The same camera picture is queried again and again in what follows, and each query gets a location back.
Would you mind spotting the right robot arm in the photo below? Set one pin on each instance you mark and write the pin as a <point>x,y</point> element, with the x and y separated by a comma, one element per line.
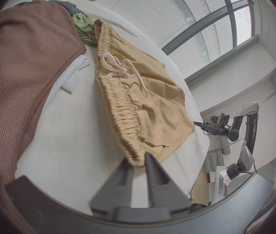
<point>247,107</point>

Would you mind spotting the tan shorts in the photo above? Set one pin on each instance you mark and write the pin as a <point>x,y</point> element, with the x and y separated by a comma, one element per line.
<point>152,106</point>

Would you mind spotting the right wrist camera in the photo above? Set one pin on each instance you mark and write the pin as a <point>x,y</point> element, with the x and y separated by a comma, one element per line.
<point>214,119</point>

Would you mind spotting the dark grey garment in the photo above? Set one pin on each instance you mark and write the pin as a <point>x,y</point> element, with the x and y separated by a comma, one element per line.
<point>64,5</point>

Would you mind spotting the green garment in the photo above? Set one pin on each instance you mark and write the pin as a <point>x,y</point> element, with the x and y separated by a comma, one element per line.
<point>85,30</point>

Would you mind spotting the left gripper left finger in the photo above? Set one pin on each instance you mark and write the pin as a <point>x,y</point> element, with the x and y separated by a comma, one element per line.
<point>108,199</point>

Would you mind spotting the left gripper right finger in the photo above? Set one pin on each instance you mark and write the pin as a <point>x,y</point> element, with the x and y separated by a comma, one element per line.
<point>167,196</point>

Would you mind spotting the white garment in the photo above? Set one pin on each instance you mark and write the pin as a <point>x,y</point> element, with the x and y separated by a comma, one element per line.
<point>74,72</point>

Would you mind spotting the brown garment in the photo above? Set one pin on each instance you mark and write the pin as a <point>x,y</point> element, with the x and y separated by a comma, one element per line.
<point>18,69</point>

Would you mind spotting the bed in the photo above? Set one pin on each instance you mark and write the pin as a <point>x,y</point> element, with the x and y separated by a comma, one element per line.
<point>67,130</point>

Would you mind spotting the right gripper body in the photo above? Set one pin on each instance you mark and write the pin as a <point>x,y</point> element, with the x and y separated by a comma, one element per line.
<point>211,128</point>

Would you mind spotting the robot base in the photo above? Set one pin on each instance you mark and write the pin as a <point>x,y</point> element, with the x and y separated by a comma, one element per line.
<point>222,181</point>

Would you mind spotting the window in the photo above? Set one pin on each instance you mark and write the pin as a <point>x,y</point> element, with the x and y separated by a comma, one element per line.
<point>152,8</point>

